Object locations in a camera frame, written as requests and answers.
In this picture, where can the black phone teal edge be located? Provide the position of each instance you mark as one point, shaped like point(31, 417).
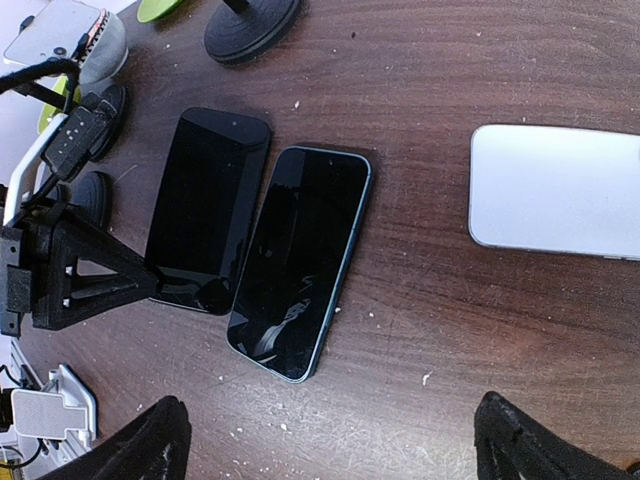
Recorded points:
point(297, 259)

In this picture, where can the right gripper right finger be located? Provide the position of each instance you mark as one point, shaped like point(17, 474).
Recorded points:
point(512, 445)

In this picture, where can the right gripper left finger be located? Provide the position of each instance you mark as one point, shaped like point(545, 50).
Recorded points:
point(155, 445)

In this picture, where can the small phone on rear stand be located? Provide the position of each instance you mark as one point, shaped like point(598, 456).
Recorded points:
point(54, 32)

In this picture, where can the black round-base tall stand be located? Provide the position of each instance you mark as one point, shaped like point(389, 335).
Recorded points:
point(93, 195)

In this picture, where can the white patterned bowl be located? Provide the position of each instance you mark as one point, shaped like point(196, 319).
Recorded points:
point(107, 51)

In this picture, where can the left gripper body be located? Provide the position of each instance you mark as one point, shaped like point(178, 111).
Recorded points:
point(25, 252)

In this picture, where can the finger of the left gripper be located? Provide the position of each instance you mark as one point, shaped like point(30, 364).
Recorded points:
point(80, 271)

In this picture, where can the green bowl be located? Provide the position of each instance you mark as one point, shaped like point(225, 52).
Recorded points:
point(49, 111)

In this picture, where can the green plate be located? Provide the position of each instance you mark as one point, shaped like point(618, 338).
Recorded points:
point(149, 11)

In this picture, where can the white desktop phone stand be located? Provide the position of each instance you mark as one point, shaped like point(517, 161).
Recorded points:
point(63, 409)

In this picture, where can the black round-base phone stand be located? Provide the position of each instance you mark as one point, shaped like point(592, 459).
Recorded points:
point(239, 31)

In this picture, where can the white smartphone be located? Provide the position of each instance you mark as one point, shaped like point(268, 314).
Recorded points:
point(555, 189)

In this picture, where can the black phone front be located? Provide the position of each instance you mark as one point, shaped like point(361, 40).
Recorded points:
point(205, 207)

